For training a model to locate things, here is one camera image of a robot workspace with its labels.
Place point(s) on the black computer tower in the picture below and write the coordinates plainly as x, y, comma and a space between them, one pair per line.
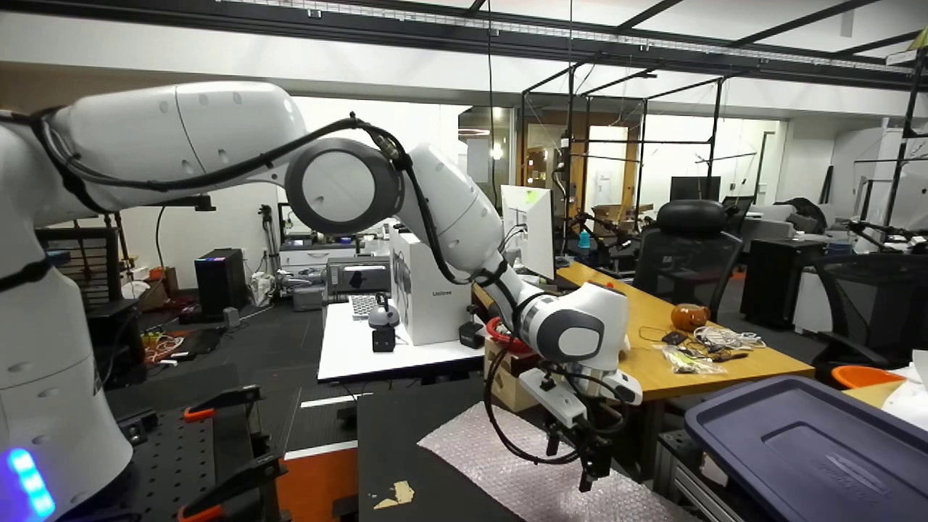
220, 284

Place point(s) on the black perforated breadboard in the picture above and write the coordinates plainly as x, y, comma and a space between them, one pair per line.
175, 453

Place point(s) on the black mesh chair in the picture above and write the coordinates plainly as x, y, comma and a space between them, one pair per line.
874, 305

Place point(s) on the pile of snack wrappers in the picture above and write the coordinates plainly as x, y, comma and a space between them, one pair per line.
710, 349

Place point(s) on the white table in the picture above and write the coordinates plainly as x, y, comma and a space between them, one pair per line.
349, 353

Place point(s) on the black monitor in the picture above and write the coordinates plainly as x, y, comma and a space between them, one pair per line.
693, 189

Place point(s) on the white monitor back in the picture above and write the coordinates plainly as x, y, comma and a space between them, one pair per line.
532, 220

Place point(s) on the black joystick device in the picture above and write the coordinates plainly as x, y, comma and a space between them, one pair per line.
384, 336

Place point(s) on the black camera stand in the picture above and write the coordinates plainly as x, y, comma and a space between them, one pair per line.
188, 205

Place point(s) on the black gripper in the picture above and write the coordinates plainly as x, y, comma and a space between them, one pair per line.
592, 424

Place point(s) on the orange ball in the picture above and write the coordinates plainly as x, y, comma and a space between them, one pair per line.
692, 317

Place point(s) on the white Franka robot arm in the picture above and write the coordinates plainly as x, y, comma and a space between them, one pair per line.
193, 136

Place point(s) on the tan tape scrap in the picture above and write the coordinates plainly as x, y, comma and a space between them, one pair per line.
396, 497

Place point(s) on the large white box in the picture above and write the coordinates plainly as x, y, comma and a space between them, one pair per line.
423, 310

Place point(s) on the grey Unitree device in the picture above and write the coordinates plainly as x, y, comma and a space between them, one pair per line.
358, 276

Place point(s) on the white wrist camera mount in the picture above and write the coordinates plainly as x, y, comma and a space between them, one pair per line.
554, 395

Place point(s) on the black cabinet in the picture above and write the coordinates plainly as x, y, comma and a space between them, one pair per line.
773, 281

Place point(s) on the dark blue bin lid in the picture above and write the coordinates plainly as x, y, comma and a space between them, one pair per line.
813, 453

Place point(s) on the black clamp orange grip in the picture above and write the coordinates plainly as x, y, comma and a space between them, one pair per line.
242, 481
228, 398

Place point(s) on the black office chair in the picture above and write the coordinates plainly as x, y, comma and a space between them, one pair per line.
686, 257

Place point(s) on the wooden desk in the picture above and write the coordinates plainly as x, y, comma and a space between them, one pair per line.
650, 320

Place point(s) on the red bowl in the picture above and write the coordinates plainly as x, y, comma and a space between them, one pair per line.
496, 336

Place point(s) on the bubble wrap sheet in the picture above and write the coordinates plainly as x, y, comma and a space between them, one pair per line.
502, 475

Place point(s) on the orange bowl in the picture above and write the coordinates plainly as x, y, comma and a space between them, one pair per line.
866, 375

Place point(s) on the black overhead frame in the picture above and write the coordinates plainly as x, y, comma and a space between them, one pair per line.
481, 39

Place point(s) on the black framed screen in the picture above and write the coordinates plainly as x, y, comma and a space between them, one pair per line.
289, 223

